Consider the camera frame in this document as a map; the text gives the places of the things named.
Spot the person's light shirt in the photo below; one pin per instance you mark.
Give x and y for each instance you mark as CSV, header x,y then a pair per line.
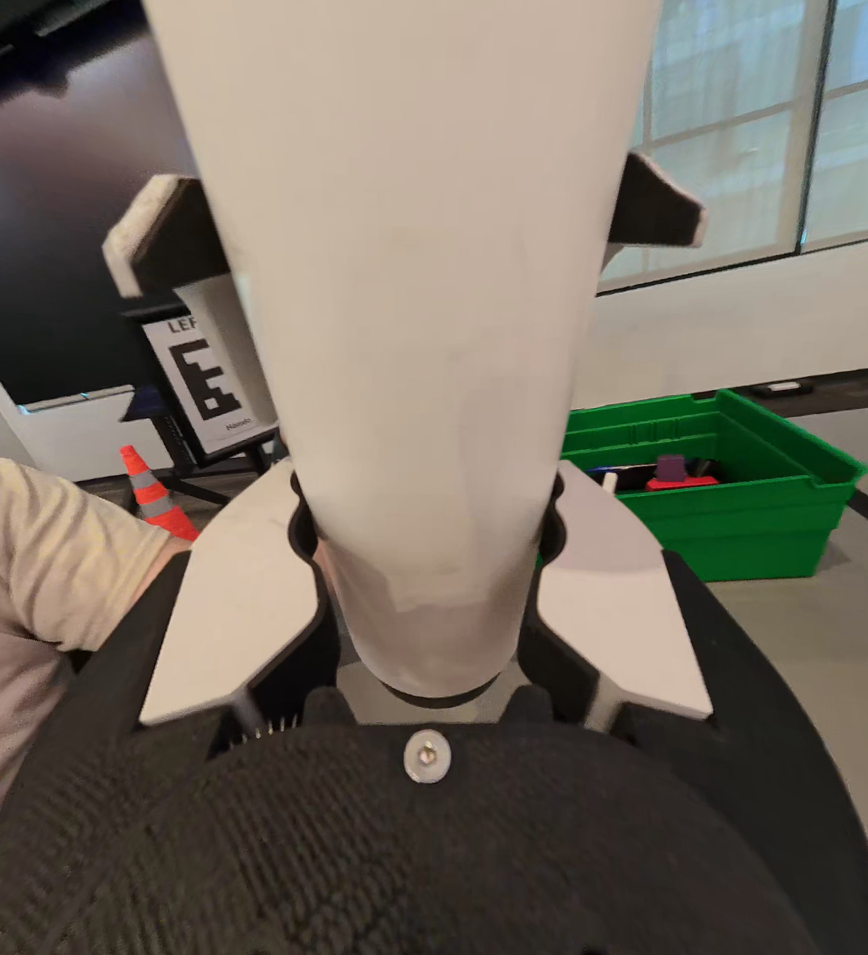
x,y
31,567

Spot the white bottle with black cap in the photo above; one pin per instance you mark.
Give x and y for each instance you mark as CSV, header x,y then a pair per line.
x,y
419,298

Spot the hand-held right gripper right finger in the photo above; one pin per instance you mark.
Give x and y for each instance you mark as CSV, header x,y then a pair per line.
x,y
613,604

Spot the marker sign on stand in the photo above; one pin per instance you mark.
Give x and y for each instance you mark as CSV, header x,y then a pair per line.
x,y
195,373

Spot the green plastic bin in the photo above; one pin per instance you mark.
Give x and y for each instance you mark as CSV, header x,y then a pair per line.
x,y
740,530

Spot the orange traffic cone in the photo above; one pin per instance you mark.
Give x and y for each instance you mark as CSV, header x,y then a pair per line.
x,y
154,500

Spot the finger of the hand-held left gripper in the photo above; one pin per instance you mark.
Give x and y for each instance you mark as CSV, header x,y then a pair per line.
x,y
173,239
658,213

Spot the red block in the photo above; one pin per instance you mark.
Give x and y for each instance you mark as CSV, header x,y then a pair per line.
x,y
684,483

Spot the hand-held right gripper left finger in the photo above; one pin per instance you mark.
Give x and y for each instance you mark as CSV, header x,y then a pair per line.
x,y
240,597

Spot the large paned window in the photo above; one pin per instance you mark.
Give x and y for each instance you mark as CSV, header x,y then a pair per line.
x,y
740,112

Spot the grey desk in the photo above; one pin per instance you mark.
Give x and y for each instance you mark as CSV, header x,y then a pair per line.
x,y
814,671

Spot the large dark screen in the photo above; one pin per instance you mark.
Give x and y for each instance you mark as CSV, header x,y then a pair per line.
x,y
46,186

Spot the purple block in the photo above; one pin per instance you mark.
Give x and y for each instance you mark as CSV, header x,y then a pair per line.
x,y
672,468

